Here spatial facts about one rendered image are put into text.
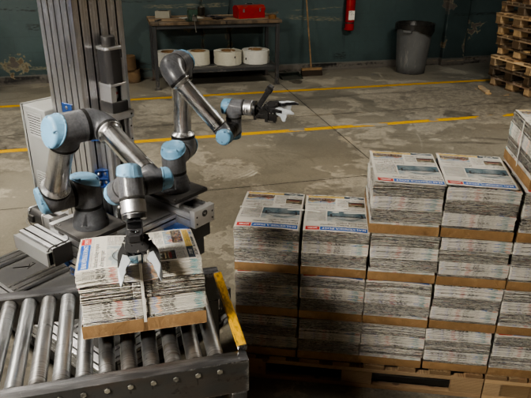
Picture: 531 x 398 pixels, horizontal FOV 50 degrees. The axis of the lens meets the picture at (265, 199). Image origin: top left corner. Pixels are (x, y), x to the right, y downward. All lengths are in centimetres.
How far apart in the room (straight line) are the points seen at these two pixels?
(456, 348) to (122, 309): 158
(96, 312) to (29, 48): 726
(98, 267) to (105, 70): 104
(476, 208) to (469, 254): 21
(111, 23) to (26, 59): 631
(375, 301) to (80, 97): 155
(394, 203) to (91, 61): 139
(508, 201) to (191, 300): 132
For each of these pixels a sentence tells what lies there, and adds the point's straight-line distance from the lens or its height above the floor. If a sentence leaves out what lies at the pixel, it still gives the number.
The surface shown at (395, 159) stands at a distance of 258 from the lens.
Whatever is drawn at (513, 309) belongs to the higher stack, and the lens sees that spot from 271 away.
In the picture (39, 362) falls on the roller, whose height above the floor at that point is 80.
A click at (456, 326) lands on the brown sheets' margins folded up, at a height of 40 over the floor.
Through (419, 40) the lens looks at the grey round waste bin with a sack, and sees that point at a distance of 927.
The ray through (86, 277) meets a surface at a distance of 176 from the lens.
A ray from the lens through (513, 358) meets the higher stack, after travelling 287.
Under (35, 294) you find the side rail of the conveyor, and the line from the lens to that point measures 219.
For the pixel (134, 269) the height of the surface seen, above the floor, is 105.
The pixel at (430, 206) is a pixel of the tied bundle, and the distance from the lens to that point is 240.
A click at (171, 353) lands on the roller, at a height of 80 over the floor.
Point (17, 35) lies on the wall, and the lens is 885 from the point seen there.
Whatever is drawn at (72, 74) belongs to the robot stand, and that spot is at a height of 142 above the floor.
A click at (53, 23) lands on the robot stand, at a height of 162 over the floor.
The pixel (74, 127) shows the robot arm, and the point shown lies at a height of 135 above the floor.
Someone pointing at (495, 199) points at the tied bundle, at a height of 102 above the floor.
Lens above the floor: 196
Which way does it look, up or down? 25 degrees down
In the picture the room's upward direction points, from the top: 1 degrees clockwise
